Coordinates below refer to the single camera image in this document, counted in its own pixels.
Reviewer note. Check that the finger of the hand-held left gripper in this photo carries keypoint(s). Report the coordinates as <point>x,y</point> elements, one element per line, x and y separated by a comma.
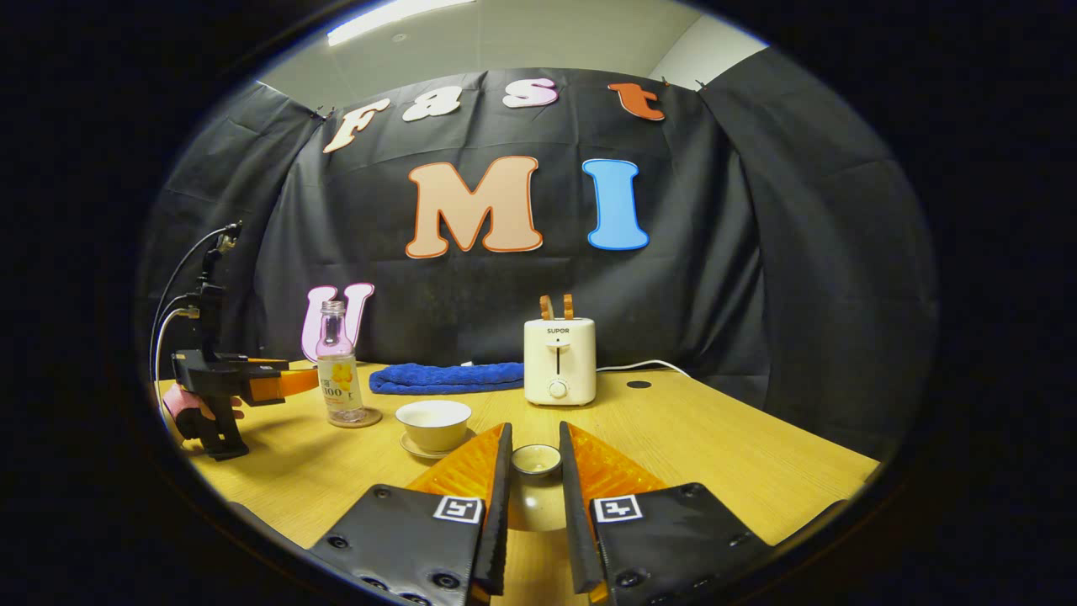
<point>267,363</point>
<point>290,385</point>

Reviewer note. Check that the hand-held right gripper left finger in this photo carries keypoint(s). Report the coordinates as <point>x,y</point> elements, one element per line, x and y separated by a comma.
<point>498,522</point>

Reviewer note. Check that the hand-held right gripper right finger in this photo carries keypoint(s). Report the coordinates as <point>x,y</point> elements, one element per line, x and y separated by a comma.
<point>576,539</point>

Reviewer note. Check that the clear water bottle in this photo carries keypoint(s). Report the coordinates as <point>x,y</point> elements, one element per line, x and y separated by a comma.
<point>339,387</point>

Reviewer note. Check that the cream teacup lid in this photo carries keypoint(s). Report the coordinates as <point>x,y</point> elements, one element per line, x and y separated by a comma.
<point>536,461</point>

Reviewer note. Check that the round cork coaster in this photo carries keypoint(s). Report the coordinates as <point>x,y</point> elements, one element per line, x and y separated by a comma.
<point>372,417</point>

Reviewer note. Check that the cream teacup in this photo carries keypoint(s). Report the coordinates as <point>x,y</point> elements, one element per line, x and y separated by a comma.
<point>433,425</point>

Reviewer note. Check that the cream saucer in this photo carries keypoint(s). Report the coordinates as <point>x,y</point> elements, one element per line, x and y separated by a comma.
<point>416,450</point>

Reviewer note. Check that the blue towel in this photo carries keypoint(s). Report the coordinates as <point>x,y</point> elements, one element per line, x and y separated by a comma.
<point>446,379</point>

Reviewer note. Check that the cream toaster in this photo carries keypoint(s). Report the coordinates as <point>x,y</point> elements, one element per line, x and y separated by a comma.
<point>559,362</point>

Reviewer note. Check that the black backdrop cloth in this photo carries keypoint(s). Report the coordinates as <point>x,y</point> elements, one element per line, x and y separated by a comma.
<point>757,252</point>

